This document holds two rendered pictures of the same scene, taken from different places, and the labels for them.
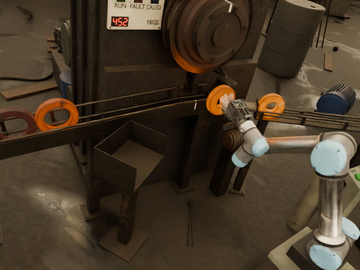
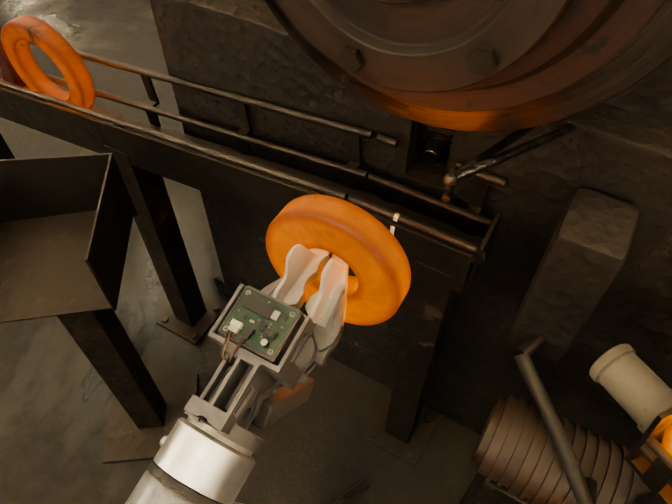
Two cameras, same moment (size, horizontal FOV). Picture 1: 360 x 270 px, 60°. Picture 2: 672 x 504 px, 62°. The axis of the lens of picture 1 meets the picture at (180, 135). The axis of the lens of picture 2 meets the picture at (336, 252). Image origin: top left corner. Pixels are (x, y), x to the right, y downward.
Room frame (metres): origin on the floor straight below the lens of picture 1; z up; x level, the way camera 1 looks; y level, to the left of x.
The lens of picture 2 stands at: (1.24, -0.48, 1.28)
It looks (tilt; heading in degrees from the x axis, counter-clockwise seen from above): 51 degrees down; 66
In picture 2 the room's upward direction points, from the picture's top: straight up
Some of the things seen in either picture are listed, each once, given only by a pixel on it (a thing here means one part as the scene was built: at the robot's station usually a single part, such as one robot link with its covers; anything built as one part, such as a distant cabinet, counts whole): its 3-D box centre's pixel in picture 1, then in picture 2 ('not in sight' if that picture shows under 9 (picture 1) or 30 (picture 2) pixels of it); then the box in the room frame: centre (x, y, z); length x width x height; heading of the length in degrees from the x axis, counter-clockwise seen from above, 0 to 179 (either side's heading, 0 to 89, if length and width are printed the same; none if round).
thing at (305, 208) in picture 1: (311, 197); not in sight; (1.46, -0.88, 0.26); 0.12 x 0.12 x 0.52
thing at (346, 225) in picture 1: (339, 234); not in sight; (0.96, -0.78, 0.53); 0.13 x 0.12 x 0.14; 143
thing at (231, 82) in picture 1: (223, 97); (568, 278); (1.70, -0.21, 0.68); 0.11 x 0.08 x 0.24; 36
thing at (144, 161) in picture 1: (126, 199); (92, 340); (1.04, 0.19, 0.36); 0.26 x 0.20 x 0.72; 161
